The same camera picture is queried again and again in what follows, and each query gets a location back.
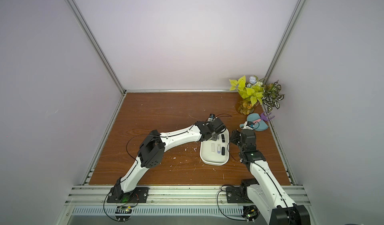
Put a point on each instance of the aluminium rail frame front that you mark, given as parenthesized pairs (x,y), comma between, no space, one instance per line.
(156,195)

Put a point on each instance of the purple plastic fork toy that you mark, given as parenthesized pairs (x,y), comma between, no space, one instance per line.
(265,116)

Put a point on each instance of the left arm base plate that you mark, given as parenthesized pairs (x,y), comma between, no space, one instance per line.
(138,195)

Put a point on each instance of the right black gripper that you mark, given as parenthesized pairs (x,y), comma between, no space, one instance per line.
(236,136)

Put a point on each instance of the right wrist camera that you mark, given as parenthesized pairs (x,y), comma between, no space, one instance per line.
(249,125)

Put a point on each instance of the right electronics board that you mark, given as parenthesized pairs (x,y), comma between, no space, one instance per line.
(250,213)

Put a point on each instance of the electronics board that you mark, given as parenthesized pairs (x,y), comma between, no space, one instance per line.
(123,213)
(250,213)

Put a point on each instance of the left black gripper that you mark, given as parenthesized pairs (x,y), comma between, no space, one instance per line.
(215,137)

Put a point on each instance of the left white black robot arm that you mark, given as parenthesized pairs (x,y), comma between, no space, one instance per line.
(152,149)

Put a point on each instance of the white plastic storage box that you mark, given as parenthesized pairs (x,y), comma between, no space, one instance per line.
(216,151)

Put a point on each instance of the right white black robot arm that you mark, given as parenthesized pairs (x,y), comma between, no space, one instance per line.
(265,192)

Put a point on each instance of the left electronics board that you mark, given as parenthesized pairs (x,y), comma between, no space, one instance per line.
(123,213)

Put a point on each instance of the yellow green potted plant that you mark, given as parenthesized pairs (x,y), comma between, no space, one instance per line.
(251,91)

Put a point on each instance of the teal dustpan with pink brush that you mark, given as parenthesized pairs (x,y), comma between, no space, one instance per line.
(260,125)

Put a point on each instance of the dark variegated plant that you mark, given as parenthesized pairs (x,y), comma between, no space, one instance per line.
(272,96)

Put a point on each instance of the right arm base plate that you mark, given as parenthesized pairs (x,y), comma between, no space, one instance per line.
(234,196)

